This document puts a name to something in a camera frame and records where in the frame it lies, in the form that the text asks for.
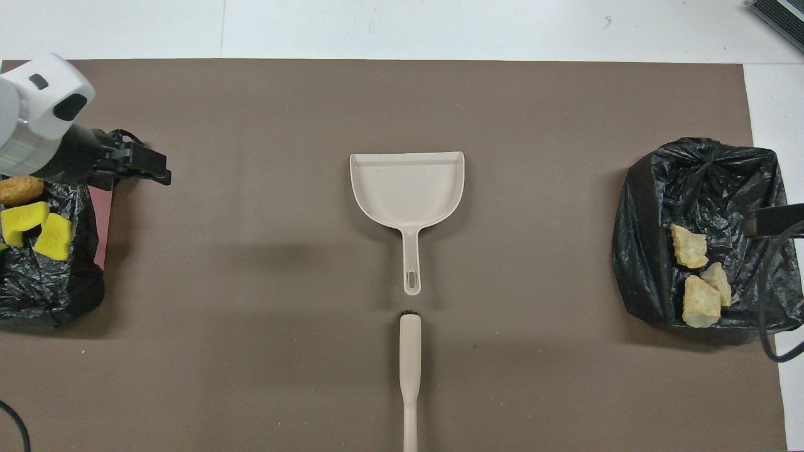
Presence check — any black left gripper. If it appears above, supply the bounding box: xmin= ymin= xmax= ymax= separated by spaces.
xmin=38 ymin=124 xmax=173 ymax=187

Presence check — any croissant pastry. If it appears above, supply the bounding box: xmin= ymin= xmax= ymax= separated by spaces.
xmin=700 ymin=262 xmax=732 ymax=307
xmin=682 ymin=276 xmax=722 ymax=329
xmin=670 ymin=223 xmax=709 ymax=269

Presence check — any yellow sponge piece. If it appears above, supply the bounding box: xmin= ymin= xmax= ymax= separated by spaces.
xmin=33 ymin=213 xmax=73 ymax=261
xmin=0 ymin=202 xmax=50 ymax=247

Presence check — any brown bread roll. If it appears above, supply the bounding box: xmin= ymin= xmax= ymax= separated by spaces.
xmin=0 ymin=176 xmax=45 ymax=207

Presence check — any beige plastic dustpan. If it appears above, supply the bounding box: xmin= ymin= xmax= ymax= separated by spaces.
xmin=349 ymin=151 xmax=466 ymax=296

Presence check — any pink bin box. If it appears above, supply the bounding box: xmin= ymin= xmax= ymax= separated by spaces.
xmin=88 ymin=185 xmax=114 ymax=271

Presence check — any large bin with black bag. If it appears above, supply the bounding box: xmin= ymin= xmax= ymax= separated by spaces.
xmin=612 ymin=137 xmax=804 ymax=345

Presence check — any black bag on pink bin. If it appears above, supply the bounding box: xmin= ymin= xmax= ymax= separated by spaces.
xmin=0 ymin=129 xmax=151 ymax=327

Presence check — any black ribbed device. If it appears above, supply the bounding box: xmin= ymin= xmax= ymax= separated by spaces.
xmin=747 ymin=0 xmax=804 ymax=52

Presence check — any brown table mat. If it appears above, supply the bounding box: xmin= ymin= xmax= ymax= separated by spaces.
xmin=0 ymin=59 xmax=789 ymax=452

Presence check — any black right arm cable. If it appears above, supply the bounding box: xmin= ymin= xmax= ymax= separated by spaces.
xmin=756 ymin=220 xmax=804 ymax=364

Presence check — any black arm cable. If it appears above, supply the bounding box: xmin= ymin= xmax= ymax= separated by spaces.
xmin=756 ymin=220 xmax=804 ymax=364
xmin=0 ymin=400 xmax=31 ymax=452

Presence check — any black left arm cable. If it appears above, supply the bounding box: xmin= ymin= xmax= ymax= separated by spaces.
xmin=0 ymin=400 xmax=31 ymax=452

